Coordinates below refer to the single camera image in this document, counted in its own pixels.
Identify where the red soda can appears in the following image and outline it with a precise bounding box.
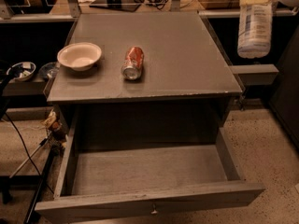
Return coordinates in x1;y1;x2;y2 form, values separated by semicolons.
121;47;144;80

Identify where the open grey top drawer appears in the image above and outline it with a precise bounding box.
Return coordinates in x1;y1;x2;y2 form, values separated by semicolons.
36;109;264;224

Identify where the crumpled snack wrapper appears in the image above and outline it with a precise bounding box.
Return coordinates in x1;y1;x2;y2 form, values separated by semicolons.
42;110;65;141

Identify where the small bowl with items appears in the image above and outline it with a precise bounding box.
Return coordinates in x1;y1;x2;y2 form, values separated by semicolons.
7;62;36;81

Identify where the small metal drawer knob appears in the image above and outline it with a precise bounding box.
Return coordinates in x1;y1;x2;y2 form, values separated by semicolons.
150;203;158;216

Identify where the black floor cable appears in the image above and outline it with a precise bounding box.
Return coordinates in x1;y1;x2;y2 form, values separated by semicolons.
4;112;55;194

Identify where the clear blue-labelled plastic bottle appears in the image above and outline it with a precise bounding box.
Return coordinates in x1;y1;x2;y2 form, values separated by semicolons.
237;3;273;59

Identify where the grey drawer cabinet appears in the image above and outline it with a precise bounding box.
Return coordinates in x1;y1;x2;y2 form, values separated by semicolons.
48;12;241;149

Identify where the black monitor stand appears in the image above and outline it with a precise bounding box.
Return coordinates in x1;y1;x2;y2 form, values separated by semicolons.
89;0;141;12

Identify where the dark blue small bowl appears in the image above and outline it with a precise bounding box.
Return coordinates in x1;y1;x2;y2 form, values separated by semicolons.
38;62;59;80

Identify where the black tripod stand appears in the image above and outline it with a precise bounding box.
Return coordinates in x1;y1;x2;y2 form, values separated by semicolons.
0;133;57;224

